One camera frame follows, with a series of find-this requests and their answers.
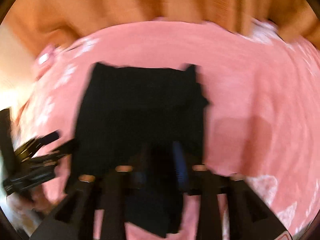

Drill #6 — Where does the black knit sweater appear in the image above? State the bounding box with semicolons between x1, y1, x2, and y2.
66;63;208;237

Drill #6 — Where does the pink pouch with white button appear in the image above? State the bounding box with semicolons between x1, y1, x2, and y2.
33;44;55;81

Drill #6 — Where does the pink floral bed blanket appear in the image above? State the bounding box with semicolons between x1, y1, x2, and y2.
16;21;319;239

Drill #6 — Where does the orange curtain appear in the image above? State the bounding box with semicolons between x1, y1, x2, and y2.
1;0;319;55

